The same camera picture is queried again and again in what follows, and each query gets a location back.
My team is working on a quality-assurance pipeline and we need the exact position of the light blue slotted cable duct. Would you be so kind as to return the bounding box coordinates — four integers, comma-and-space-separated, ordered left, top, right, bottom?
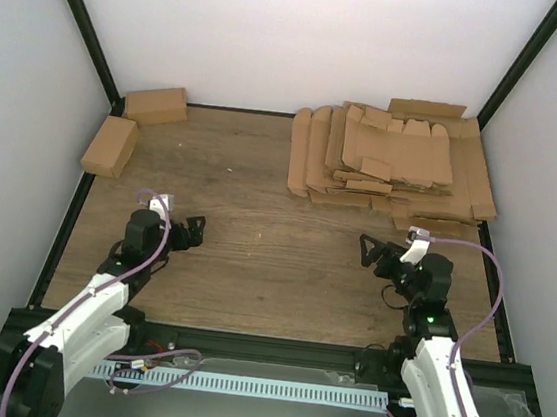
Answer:
86, 361, 389, 414

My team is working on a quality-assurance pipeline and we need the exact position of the black aluminium frame rail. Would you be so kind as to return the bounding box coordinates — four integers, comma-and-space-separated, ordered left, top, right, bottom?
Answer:
2, 308, 536, 396

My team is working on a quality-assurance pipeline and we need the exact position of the folded cardboard box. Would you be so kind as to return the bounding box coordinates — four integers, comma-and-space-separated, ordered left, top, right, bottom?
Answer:
123, 87, 188, 125
81, 116, 139, 179

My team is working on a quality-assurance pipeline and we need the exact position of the left black frame post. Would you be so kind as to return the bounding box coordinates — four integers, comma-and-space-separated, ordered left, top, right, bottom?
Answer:
66, 0, 125, 116

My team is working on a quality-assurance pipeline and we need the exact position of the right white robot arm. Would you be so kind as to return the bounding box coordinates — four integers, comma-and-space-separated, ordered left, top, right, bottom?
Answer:
359, 228, 480, 417

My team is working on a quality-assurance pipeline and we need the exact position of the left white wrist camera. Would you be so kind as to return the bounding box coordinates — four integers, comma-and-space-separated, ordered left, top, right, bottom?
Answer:
148, 194, 175, 218

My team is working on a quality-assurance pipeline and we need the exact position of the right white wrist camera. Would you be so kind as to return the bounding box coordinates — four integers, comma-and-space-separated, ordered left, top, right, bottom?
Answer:
399, 226, 431, 265

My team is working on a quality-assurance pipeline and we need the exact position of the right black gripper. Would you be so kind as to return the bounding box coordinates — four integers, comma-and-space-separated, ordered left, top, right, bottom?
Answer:
353, 234, 427, 306

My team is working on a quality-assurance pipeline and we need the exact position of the stack of flat cardboard blanks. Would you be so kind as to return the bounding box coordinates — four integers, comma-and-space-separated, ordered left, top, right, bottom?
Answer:
286, 98, 497, 236

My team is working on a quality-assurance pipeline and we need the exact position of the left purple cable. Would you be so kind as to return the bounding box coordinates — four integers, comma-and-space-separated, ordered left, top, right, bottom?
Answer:
0, 174, 177, 417

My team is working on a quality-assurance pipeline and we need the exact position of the right black frame post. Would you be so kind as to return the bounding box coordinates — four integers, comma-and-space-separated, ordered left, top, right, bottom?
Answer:
477, 0, 557, 130

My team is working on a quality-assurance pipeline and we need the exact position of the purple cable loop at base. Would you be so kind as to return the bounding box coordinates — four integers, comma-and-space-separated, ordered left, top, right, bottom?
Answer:
106, 339, 205, 406

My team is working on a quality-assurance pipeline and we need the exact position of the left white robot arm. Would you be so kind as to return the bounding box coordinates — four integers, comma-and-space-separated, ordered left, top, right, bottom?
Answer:
0, 207, 206, 417

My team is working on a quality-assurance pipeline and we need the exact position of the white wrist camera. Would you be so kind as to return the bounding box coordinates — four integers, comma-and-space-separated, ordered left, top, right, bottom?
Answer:
399, 226, 431, 265
148, 194, 175, 218

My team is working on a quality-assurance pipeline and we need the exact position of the folded cardboard box left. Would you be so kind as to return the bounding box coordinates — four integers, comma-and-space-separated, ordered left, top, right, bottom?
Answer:
81, 116, 139, 179

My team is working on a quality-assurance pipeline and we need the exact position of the black frame post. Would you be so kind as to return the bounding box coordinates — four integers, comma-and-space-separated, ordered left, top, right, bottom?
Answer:
66, 0, 125, 116
477, 0, 557, 130

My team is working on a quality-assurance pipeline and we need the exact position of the folded cardboard box rear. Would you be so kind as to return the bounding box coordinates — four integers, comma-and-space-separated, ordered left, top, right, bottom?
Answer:
123, 87, 188, 125

